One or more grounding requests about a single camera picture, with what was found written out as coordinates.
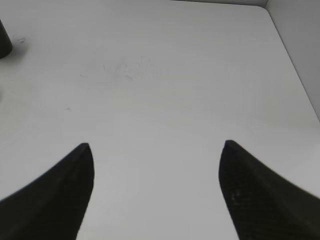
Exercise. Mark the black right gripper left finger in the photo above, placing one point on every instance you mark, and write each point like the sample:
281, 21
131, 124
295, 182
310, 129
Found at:
53, 206

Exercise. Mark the dark red wine bottle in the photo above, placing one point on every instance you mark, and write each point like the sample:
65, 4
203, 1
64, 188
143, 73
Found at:
5, 42

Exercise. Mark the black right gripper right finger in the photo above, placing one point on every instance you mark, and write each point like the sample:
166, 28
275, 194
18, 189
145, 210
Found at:
262, 204

